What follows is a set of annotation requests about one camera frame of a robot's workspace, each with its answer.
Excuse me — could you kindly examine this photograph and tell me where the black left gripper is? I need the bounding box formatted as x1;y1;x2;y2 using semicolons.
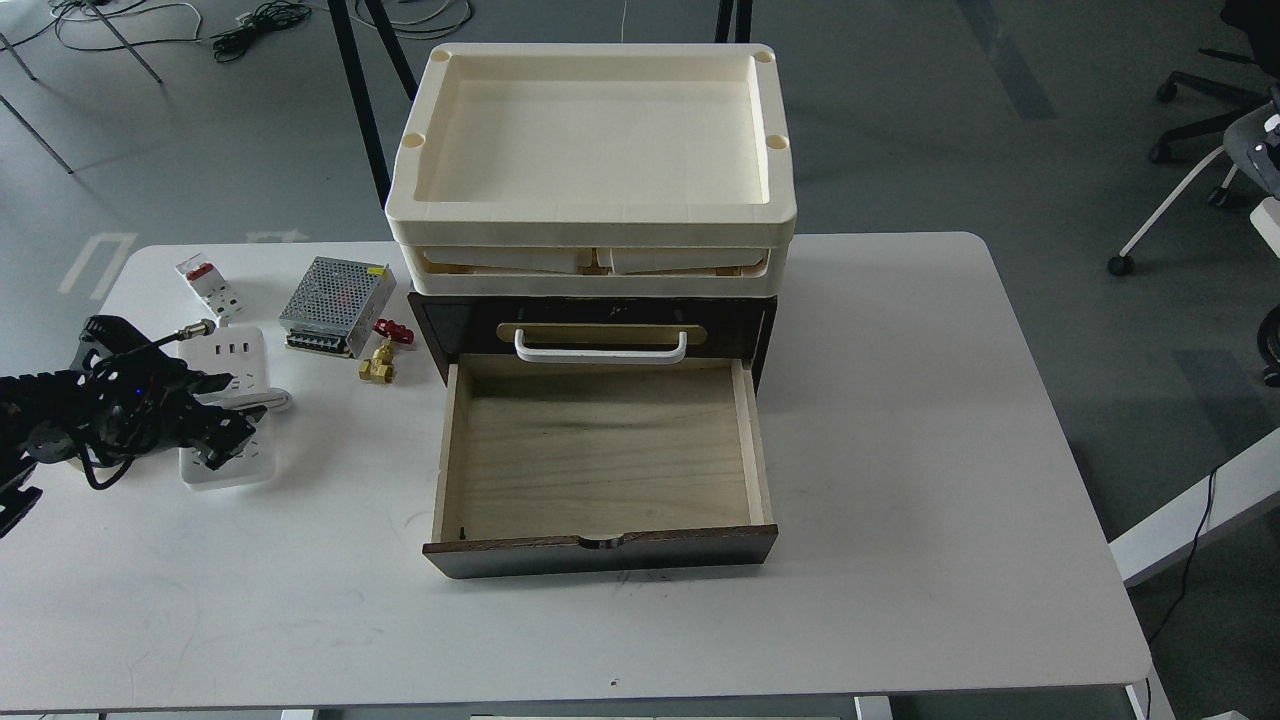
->
60;315;259;471

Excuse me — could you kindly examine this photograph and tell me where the white power strip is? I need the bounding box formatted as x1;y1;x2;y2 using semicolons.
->
175;325;276;491

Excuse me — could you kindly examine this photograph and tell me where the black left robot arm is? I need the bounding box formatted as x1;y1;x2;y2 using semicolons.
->
1;315;268;536

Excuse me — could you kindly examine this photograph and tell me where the white red circuit breaker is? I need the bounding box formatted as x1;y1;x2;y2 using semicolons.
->
175;252;246;325

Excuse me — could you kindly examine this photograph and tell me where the metal mesh power supply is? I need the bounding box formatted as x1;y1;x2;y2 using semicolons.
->
279;256;396;357

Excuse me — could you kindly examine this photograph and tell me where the open wooden drawer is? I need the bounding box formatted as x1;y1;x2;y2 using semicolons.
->
422;355;780;579

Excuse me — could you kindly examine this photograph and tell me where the cream plastic tray top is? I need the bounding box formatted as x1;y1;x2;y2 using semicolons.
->
385;42;797;249

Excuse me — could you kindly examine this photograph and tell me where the white desk edge right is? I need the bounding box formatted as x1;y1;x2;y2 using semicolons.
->
1110;429;1279;588

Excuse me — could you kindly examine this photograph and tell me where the white leg office chair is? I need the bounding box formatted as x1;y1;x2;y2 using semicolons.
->
1106;60;1280;277

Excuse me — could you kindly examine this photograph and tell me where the white power strip cable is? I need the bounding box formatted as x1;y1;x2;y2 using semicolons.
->
215;388;294;416

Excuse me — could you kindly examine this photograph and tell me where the brass valve red handle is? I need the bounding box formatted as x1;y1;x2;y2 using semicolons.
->
357;318;415;384

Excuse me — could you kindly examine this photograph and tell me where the white drawer handle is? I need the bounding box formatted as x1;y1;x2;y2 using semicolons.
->
515;329;689;365

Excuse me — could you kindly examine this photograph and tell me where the black cable bundle floor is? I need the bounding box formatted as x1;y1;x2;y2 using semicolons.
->
211;1;314;64

